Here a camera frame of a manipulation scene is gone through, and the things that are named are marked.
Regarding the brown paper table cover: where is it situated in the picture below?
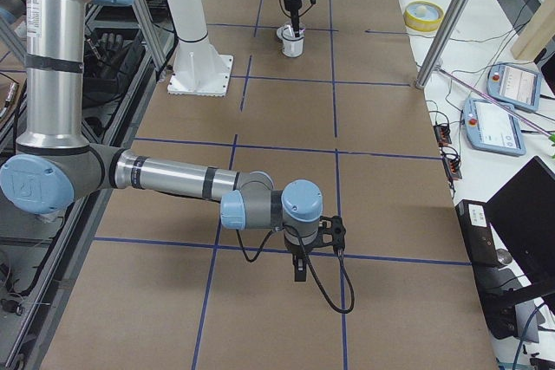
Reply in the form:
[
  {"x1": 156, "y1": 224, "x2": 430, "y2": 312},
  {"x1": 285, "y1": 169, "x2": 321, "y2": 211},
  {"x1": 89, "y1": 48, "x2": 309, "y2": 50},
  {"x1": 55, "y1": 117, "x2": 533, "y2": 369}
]
[{"x1": 41, "y1": 0, "x2": 500, "y2": 370}]

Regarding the teach pendant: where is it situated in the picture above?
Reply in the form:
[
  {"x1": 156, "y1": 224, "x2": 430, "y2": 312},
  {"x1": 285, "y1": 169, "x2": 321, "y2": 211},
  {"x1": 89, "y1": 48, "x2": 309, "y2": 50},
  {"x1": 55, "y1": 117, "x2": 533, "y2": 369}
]
[
  {"x1": 486, "y1": 63, "x2": 543, "y2": 113},
  {"x1": 463, "y1": 98, "x2": 526, "y2": 156}
]

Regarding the far teach pendant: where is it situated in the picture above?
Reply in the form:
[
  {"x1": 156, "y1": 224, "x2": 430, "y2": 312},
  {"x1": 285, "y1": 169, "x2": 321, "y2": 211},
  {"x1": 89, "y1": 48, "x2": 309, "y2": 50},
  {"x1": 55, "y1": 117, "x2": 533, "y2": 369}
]
[{"x1": 486, "y1": 63, "x2": 543, "y2": 113}]

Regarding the aluminium frame post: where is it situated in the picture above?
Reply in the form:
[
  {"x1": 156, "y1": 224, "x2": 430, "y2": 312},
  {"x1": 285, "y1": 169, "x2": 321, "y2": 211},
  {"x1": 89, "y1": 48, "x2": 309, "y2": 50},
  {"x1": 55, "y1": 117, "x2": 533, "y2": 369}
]
[{"x1": 415, "y1": 0, "x2": 469, "y2": 89}]

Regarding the wooden board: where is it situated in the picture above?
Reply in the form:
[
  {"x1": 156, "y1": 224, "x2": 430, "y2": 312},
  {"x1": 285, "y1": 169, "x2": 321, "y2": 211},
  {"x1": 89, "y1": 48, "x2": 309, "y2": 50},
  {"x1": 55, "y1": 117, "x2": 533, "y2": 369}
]
[{"x1": 511, "y1": 0, "x2": 555, "y2": 61}]

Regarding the orange black adapter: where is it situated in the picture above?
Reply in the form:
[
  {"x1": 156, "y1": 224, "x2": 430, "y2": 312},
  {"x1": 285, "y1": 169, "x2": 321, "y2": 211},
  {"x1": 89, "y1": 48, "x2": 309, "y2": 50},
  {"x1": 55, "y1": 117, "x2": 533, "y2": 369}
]
[
  {"x1": 442, "y1": 157, "x2": 462, "y2": 180},
  {"x1": 434, "y1": 124, "x2": 452, "y2": 146}
]

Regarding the yellow tape roll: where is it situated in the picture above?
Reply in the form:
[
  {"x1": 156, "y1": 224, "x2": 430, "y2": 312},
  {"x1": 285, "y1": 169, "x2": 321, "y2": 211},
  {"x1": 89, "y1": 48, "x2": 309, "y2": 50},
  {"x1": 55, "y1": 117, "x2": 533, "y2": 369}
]
[{"x1": 403, "y1": 1, "x2": 444, "y2": 32}]

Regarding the white pedestal column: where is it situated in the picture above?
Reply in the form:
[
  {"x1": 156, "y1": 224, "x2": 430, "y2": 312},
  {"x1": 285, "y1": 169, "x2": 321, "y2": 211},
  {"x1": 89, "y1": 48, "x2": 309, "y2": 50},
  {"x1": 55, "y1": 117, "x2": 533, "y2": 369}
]
[{"x1": 167, "y1": 0, "x2": 233, "y2": 97}]

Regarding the near orange black adapter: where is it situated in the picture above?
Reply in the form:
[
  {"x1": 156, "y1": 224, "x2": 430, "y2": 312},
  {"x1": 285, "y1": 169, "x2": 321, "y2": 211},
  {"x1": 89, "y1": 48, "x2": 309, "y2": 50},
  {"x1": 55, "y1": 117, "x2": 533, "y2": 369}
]
[{"x1": 442, "y1": 157, "x2": 462, "y2": 180}]

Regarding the black laptop computer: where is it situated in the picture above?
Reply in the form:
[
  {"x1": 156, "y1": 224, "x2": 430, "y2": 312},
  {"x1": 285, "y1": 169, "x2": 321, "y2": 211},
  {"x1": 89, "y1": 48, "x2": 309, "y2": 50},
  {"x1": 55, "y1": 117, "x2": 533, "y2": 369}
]
[{"x1": 486, "y1": 156, "x2": 554, "y2": 282}]

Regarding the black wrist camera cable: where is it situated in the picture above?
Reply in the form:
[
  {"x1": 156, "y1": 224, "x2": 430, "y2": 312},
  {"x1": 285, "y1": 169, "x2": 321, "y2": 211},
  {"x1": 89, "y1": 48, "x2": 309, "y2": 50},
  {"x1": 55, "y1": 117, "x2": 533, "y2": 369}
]
[{"x1": 236, "y1": 222, "x2": 356, "y2": 315}]

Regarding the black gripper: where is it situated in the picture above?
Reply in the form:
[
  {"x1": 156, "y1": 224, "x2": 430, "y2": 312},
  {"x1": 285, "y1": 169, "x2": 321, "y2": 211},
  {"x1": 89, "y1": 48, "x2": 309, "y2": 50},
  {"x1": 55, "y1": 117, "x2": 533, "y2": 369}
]
[
  {"x1": 284, "y1": 229, "x2": 313, "y2": 282},
  {"x1": 284, "y1": 0, "x2": 301, "y2": 37}
]

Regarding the far orange black adapter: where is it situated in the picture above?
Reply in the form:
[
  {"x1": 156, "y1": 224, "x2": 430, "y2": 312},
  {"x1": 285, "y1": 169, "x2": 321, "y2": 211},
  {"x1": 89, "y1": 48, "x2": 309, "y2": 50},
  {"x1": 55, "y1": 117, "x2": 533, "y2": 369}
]
[{"x1": 434, "y1": 124, "x2": 452, "y2": 146}]

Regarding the black box device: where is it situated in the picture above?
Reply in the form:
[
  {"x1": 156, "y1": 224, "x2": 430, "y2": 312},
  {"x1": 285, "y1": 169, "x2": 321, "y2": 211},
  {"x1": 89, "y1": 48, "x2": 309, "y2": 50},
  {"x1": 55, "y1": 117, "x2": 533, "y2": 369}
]
[{"x1": 456, "y1": 199, "x2": 539, "y2": 343}]

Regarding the white enamel cup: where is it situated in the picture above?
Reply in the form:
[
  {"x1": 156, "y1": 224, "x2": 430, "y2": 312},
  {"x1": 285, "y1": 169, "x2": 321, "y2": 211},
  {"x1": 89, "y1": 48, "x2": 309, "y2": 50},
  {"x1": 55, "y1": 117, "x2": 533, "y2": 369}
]
[{"x1": 276, "y1": 31, "x2": 304, "y2": 58}]

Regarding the near teach pendant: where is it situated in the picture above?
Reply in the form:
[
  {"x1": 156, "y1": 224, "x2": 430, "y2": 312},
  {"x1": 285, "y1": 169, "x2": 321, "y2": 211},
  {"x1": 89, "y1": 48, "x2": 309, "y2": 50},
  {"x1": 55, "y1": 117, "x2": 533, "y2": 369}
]
[{"x1": 463, "y1": 98, "x2": 526, "y2": 156}]

